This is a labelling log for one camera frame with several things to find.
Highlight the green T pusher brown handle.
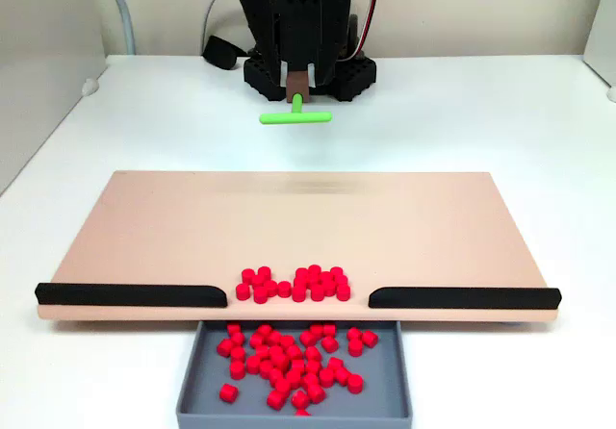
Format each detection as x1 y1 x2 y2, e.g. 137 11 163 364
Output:
258 70 333 126

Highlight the beige flat board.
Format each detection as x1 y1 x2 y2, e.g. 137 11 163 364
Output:
36 169 562 327

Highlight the black foam rail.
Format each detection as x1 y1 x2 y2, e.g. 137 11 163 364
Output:
34 282 228 309
368 286 563 311

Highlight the red white black servo cable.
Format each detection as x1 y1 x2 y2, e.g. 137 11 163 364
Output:
349 0 380 63

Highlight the pale grey hose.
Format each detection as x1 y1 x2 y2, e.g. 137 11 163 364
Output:
101 0 139 56

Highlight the grey rectangular tray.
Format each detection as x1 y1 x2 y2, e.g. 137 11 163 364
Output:
175 319 414 429

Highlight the thin white cable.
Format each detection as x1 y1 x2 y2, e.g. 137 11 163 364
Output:
201 0 235 58

